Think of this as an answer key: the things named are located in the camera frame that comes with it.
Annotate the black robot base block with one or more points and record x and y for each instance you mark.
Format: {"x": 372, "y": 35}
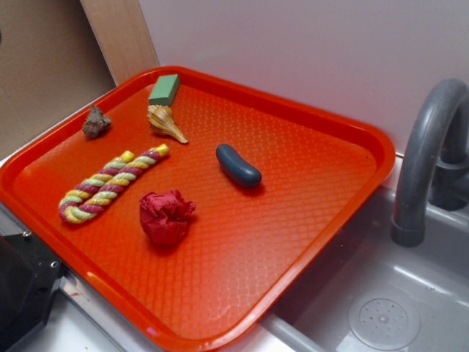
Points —
{"x": 30, "y": 277}

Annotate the brown rough rock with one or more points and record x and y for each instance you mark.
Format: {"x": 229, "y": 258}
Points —
{"x": 96, "y": 123}

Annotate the dark grey bean-shaped object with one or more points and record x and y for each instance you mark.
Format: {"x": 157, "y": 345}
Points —
{"x": 236, "y": 167}

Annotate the orange plastic tray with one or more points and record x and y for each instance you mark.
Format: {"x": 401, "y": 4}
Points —
{"x": 244, "y": 246}

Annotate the crumpled red paper ball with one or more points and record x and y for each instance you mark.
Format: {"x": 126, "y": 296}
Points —
{"x": 164, "y": 217}

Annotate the tan spiral seashell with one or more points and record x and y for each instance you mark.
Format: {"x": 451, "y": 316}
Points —
{"x": 162, "y": 122}

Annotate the green rectangular block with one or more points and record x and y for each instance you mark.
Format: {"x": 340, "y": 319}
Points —
{"x": 164, "y": 90}

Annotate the grey plastic sink basin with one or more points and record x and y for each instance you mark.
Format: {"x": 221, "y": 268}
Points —
{"x": 363, "y": 292}

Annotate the light wooden board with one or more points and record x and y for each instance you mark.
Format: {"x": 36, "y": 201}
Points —
{"x": 123, "y": 37}

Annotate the grey curved faucet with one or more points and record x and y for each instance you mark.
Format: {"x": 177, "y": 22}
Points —
{"x": 435, "y": 166}

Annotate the multicoloured twisted rope toy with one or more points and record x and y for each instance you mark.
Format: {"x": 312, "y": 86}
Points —
{"x": 93, "y": 194}

